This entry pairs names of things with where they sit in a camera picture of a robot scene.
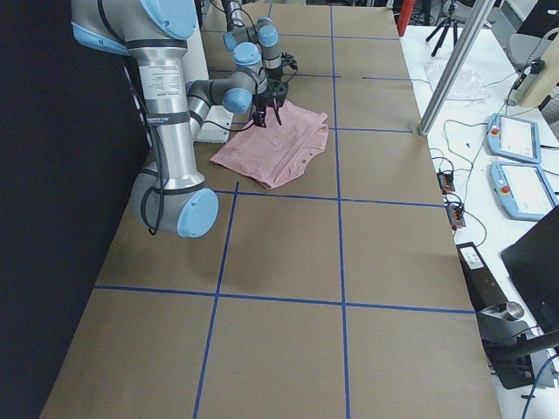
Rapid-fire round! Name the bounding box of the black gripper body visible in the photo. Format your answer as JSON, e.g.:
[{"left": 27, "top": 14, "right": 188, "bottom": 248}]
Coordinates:
[
  {"left": 266, "top": 52, "right": 299, "bottom": 81},
  {"left": 253, "top": 79, "right": 289, "bottom": 114}
]

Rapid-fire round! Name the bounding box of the pink snoopy t-shirt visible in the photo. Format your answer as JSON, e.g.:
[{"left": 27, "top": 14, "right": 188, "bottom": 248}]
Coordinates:
[{"left": 210, "top": 100, "right": 328, "bottom": 189}]

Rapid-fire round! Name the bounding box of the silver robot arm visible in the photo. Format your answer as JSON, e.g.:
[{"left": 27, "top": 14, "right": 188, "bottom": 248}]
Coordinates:
[
  {"left": 211, "top": 1, "right": 298, "bottom": 83},
  {"left": 72, "top": 1, "right": 296, "bottom": 237}
]

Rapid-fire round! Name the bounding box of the far orange connector board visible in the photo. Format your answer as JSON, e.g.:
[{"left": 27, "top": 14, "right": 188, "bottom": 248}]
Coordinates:
[{"left": 437, "top": 172, "right": 455, "bottom": 195}]

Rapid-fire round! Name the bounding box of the orange connector board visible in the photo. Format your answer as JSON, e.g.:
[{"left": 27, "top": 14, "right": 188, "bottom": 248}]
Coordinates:
[
  {"left": 445, "top": 202, "right": 466, "bottom": 231},
  {"left": 437, "top": 172, "right": 455, "bottom": 195}
]

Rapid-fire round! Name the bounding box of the clear plastic bag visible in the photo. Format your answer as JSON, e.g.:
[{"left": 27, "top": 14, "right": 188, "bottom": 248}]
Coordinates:
[{"left": 424, "top": 62, "right": 489, "bottom": 101}]

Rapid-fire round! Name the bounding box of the near orange connector board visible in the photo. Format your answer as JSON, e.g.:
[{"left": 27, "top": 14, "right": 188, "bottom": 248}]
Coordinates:
[{"left": 445, "top": 202, "right": 466, "bottom": 231}]

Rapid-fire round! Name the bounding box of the far teach pendant tablet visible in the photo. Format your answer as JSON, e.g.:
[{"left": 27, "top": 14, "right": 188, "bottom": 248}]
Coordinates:
[{"left": 486, "top": 113, "right": 542, "bottom": 164}]

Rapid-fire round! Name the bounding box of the teach pendant tablet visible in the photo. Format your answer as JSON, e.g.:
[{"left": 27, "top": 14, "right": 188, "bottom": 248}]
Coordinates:
[
  {"left": 486, "top": 113, "right": 542, "bottom": 164},
  {"left": 489, "top": 161, "right": 558, "bottom": 222}
]

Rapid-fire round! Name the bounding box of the grey office chair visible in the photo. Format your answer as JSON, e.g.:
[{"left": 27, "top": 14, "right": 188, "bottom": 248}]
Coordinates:
[{"left": 506, "top": 34, "right": 552, "bottom": 72}]

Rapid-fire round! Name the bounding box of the wooden board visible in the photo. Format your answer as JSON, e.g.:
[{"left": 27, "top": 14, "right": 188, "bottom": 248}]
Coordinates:
[{"left": 519, "top": 27, "right": 558, "bottom": 107}]

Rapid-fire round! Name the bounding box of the near teach pendant tablet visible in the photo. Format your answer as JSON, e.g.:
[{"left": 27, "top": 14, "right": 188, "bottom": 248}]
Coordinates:
[{"left": 489, "top": 161, "right": 558, "bottom": 222}]

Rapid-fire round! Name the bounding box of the black box with label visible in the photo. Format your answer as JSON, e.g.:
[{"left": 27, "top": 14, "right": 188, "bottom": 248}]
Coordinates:
[{"left": 456, "top": 242, "right": 507, "bottom": 312}]

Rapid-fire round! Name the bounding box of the black monitor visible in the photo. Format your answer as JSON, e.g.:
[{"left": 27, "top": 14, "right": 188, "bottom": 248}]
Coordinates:
[{"left": 500, "top": 209, "right": 558, "bottom": 331}]

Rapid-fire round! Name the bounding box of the metal cylinder clamp stand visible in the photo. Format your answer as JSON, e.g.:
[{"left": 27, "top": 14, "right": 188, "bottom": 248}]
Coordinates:
[{"left": 476, "top": 302, "right": 558, "bottom": 390}]

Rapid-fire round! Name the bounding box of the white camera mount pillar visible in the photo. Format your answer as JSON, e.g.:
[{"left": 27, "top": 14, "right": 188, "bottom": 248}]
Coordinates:
[{"left": 187, "top": 22, "right": 233, "bottom": 144}]

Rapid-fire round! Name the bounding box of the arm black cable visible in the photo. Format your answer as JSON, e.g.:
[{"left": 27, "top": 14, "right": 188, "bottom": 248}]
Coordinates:
[{"left": 126, "top": 60, "right": 272, "bottom": 237}]

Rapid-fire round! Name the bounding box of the black camera tripod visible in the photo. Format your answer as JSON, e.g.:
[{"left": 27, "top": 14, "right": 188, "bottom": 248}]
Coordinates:
[{"left": 425, "top": 1, "right": 459, "bottom": 57}]

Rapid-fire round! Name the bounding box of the aluminium frame post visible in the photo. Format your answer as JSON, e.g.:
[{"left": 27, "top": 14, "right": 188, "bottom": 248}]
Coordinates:
[{"left": 418, "top": 0, "right": 494, "bottom": 136}]

